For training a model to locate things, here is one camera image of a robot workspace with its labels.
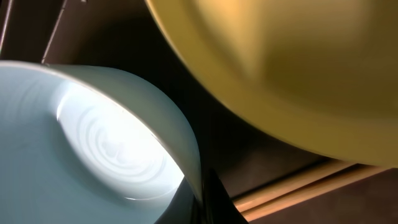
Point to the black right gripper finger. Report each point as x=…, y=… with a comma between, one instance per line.
x=217, y=207

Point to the light blue bowl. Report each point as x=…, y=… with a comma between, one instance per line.
x=85, y=144

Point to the wooden chopstick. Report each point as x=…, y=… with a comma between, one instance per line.
x=335, y=181
x=289, y=184

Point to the dark brown serving tray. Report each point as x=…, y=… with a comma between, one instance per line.
x=123, y=35

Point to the yellow plate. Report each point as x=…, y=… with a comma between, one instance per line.
x=318, y=74

